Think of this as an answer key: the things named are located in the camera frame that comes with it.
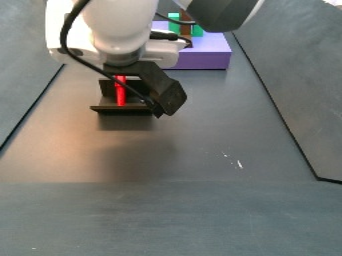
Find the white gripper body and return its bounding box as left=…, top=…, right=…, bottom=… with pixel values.
left=44, top=0, right=188, bottom=70

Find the red peg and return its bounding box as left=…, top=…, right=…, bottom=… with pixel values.
left=114, top=76, right=125, bottom=107

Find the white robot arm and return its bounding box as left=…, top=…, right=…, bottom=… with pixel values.
left=45, top=0, right=264, bottom=68

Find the purple base board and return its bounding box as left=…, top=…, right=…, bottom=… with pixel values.
left=151, top=20, right=233, bottom=71

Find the left green block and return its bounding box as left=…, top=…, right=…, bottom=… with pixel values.
left=167, top=12, right=180, bottom=34

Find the green block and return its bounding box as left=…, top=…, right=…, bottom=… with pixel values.
left=167, top=12, right=180, bottom=34
left=191, top=25, right=203, bottom=37

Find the right green block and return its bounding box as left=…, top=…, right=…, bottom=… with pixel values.
left=191, top=25, right=203, bottom=37

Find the brown upright block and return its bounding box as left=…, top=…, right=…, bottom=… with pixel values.
left=179, top=9, right=192, bottom=48

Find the black cable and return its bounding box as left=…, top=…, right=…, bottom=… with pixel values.
left=58, top=0, right=197, bottom=111

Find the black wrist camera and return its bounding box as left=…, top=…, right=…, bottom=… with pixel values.
left=104, top=61, right=187, bottom=117

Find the black angle bracket holder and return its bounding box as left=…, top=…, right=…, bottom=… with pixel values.
left=90, top=79, right=152, bottom=115

